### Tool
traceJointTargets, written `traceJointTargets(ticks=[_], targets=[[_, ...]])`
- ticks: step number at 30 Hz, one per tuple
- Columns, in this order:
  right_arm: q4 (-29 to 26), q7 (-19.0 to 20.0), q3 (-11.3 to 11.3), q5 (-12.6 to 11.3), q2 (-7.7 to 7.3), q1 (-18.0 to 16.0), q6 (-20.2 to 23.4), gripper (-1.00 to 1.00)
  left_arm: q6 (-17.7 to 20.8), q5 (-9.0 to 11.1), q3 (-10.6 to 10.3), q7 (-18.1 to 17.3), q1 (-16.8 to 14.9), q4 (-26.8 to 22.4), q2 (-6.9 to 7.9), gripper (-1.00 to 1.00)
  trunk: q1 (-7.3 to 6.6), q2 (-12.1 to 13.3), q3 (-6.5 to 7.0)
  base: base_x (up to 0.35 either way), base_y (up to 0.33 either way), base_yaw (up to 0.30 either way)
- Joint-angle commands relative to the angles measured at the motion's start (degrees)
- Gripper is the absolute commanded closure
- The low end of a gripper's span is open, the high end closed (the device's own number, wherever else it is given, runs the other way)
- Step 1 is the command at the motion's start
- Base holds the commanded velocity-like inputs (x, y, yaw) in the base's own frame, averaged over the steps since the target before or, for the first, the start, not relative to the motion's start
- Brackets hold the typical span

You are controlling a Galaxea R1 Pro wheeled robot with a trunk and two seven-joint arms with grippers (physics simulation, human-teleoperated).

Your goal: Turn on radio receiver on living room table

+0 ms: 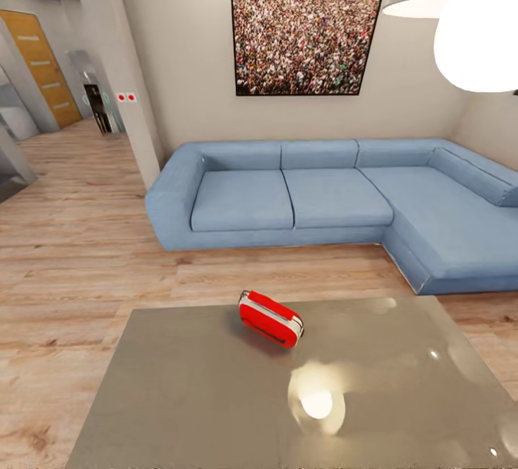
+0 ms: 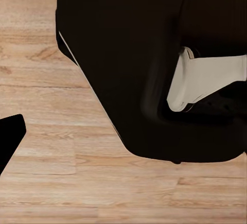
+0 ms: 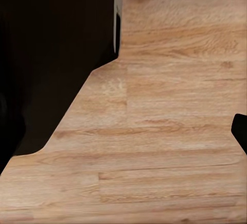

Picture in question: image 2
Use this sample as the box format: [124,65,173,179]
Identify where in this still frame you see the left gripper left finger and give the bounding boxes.
[0,114,26,174]

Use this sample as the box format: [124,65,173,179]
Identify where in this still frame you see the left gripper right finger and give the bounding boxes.
[231,113,247,154]

